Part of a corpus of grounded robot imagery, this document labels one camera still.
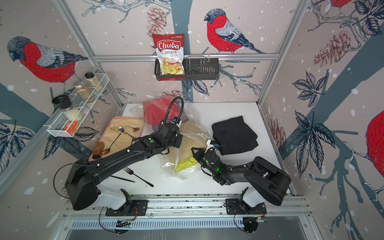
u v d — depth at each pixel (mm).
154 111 1035
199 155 746
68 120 709
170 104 1104
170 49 822
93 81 809
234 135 973
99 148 920
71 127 648
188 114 1158
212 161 635
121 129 1037
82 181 397
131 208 687
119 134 1033
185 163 853
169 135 608
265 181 441
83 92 744
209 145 797
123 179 823
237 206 742
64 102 641
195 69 1070
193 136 817
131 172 856
